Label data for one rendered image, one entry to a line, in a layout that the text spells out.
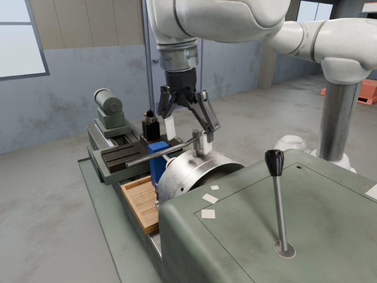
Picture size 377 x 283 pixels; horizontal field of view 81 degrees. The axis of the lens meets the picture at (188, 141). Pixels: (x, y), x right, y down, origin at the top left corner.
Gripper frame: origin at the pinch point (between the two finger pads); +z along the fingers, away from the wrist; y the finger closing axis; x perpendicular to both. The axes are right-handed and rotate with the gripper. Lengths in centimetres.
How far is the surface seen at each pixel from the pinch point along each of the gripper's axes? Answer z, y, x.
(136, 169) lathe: 39, -50, 9
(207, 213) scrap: 3.3, 17.7, -15.1
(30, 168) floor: 120, -268, -13
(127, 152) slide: 32, -59, 12
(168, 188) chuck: 12.5, -2.0, -8.6
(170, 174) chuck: 10.1, -3.8, -5.6
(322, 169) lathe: 7.4, 31.2, 17.0
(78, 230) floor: 124, -129, -18
